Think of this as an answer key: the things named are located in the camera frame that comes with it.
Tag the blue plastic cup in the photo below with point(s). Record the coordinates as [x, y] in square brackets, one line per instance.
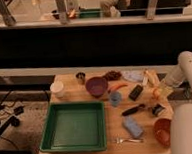
[114, 98]

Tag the green background box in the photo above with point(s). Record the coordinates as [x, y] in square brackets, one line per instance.
[90, 13]

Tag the yellow banana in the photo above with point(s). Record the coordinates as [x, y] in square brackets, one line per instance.
[152, 78]

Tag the small metal cup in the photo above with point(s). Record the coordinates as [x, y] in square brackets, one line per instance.
[80, 77]

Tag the black binder clip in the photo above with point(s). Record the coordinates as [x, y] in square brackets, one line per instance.
[157, 110]

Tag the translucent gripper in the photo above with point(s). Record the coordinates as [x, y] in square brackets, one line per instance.
[163, 90]

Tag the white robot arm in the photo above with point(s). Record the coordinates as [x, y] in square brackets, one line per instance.
[181, 124]

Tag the green plastic tray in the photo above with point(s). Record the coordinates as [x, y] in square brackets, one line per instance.
[74, 127]

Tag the black rectangular block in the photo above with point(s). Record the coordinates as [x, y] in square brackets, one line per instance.
[136, 92]

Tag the red-orange bowl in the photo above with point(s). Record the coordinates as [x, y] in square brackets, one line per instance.
[162, 131]

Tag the black handled peeler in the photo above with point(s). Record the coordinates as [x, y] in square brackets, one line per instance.
[133, 110]

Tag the clear plastic bag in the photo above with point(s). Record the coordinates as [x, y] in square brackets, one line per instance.
[133, 76]

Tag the purple bowl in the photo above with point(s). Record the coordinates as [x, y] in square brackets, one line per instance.
[96, 86]

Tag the orange carrot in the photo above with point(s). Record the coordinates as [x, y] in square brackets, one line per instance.
[116, 87]

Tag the silver fork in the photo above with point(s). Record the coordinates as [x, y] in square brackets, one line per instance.
[120, 140]

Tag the wooden table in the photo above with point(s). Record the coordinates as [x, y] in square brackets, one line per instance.
[75, 92]

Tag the white paper cup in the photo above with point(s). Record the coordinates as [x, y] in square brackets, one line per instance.
[57, 88]

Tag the brown pine cone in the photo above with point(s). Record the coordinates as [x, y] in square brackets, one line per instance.
[112, 75]

